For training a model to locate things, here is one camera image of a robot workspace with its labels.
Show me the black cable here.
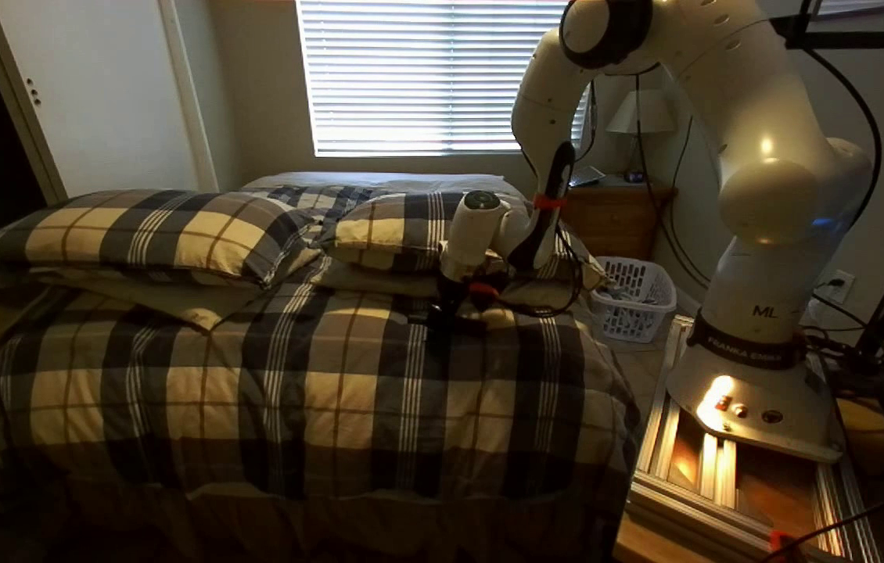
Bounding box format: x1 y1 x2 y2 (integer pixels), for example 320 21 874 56
800 45 883 229
759 479 884 563
634 72 715 292

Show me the bed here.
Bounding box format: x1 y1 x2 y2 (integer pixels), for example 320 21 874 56
0 171 644 563

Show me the wooden nightstand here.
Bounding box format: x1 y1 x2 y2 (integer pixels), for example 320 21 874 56
562 183 679 264

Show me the window with white blinds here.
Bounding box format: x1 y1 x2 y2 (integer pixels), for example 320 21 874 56
295 0 593 158

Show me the table lamp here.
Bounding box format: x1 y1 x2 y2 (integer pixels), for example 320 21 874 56
606 88 678 184

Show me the white closet door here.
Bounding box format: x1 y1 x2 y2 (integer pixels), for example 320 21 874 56
0 0 219 206

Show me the plaid pillow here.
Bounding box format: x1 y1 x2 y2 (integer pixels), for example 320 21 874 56
322 190 609 292
0 188 319 289

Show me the beige pillow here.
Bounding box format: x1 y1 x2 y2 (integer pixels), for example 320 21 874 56
26 249 324 332

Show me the wall socket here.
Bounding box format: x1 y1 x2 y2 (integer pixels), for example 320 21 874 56
824 269 857 305

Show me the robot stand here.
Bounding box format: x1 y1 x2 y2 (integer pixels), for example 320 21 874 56
614 313 884 563

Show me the plaid comforter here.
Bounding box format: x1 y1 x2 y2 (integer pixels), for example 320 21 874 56
0 262 644 518

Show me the white laundry basket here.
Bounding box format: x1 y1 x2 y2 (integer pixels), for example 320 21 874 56
588 256 678 344

